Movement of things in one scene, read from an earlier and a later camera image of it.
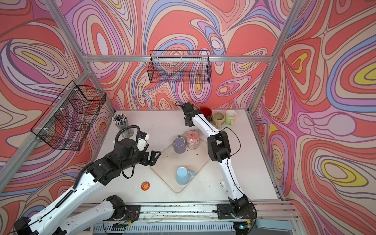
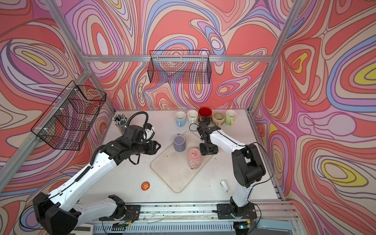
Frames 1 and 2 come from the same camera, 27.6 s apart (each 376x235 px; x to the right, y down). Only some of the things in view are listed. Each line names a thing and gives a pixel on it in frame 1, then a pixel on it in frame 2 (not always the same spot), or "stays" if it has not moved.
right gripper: x=187 y=123 -> x=203 y=152
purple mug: x=179 y=145 stays
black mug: x=207 y=112 stays
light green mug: x=230 y=115 stays
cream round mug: x=218 y=119 stays
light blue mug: x=182 y=176 -> x=180 y=117
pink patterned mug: x=193 y=139 -> x=194 y=158
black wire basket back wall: x=179 y=66 stays
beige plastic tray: x=166 y=166 stays
